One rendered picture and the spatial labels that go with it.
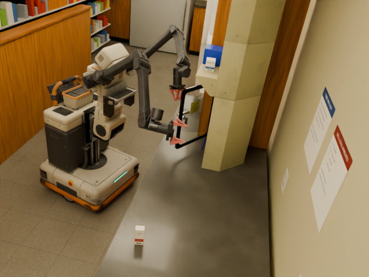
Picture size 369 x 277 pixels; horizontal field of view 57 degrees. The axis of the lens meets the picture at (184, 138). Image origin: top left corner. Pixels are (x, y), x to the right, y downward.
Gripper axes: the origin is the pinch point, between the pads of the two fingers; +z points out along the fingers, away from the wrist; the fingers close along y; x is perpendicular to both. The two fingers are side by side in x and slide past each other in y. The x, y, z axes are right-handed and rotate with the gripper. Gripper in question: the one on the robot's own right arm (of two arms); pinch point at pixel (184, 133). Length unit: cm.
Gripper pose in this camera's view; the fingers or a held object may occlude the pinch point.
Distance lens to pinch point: 184.3
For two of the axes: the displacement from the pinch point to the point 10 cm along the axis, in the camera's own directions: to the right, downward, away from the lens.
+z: 9.6, 2.5, -1.1
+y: 1.7, -8.7, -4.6
